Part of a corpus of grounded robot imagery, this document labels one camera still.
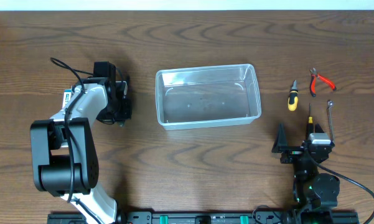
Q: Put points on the stubby yellow black screwdriver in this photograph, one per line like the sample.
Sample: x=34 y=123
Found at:
x=293 y=97

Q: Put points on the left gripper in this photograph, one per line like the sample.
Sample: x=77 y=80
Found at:
x=106 y=116

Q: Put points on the silver wrench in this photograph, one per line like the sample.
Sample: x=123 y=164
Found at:
x=330 y=104

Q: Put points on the blue white cardboard box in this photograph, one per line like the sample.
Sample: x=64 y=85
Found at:
x=67 y=94

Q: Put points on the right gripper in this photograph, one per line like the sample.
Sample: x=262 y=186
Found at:
x=280 y=145

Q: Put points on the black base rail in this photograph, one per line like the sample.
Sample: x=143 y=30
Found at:
x=234 y=218

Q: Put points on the clear plastic container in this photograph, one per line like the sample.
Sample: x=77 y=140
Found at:
x=207 y=97

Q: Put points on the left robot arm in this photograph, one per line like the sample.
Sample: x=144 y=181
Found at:
x=64 y=158

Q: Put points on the thin yellow black screwdriver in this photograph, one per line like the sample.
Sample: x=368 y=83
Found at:
x=310 y=119

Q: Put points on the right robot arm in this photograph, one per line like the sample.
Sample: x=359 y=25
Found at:
x=315 y=193

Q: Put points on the red handled pliers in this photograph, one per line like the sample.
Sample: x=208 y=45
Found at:
x=316 y=75

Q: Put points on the small claw hammer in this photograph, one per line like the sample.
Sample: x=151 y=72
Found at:
x=124 y=112

